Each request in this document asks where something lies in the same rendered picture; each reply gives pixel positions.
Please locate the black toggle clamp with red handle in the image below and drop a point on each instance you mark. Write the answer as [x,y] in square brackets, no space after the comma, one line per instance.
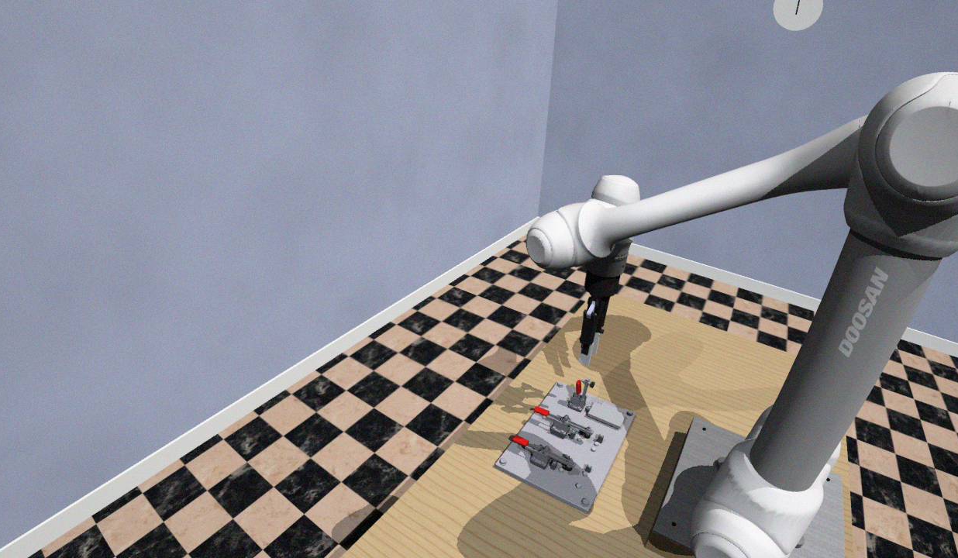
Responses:
[540,454]
[561,425]

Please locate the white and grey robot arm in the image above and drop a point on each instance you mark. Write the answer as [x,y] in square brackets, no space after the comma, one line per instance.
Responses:
[901,206]

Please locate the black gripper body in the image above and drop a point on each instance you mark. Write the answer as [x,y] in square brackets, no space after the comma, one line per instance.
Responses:
[599,287]

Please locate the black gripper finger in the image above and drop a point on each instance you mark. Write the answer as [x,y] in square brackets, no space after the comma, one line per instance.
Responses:
[598,332]
[588,332]

